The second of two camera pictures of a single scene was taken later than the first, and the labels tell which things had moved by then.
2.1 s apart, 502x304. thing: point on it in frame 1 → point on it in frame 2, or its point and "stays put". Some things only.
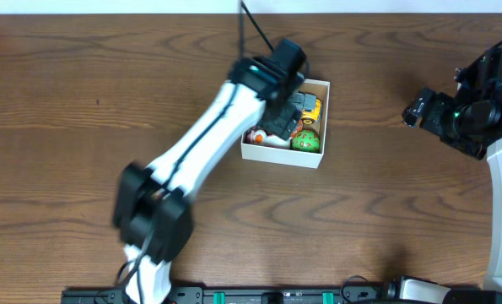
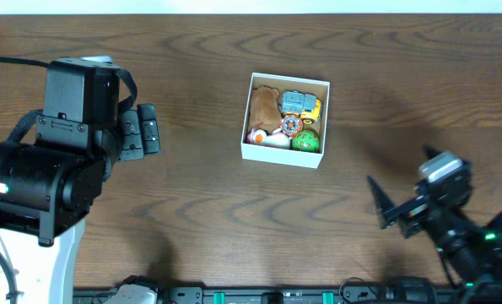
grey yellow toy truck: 310,105 stays put
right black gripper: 424,111 → 407,211
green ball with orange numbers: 307,140 stays put
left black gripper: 282,119 → 139,132
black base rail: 236,295 stays put
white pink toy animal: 256,136 stays put
